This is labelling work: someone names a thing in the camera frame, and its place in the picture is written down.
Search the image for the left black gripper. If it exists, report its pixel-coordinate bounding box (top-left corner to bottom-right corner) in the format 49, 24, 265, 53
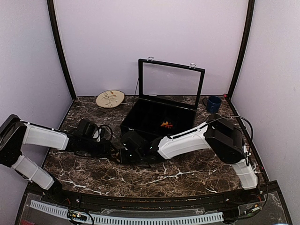
81, 137, 117, 159

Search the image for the red yellow black argyle sock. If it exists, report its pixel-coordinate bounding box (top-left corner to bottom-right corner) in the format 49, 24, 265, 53
160, 121, 173, 129

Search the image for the brown tan argyle sock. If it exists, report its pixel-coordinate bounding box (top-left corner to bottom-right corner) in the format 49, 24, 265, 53
111, 150, 120, 163

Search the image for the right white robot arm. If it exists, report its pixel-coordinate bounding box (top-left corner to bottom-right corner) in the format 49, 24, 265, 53
119, 114, 258, 203

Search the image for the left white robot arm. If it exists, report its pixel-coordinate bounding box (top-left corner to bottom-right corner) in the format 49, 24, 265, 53
0, 114, 114, 204

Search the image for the floral ceramic plate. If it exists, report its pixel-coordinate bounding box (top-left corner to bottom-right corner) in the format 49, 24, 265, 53
96, 90, 125, 108

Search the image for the black display box with lid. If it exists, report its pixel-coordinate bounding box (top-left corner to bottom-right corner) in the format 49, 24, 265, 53
120, 57, 205, 141

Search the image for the small circuit board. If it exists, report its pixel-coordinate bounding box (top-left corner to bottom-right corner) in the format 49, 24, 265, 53
67, 210, 88, 221

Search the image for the dark blue mug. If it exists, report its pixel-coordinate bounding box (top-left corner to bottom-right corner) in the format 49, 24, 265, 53
202, 96, 222, 114

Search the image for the grey slotted cable duct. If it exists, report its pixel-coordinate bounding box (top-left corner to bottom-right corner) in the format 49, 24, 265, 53
29, 200, 224, 225

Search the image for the black front rail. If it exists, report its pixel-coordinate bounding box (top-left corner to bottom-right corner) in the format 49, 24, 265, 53
23, 180, 282, 214

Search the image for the left black frame post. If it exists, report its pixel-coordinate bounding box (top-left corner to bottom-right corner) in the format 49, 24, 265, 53
47, 0, 77, 101

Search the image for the black frame post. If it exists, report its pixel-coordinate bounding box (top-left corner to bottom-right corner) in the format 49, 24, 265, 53
227, 0, 255, 99
47, 0, 77, 101

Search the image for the right black frame post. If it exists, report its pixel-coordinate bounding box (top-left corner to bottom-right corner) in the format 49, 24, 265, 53
227, 0, 255, 99

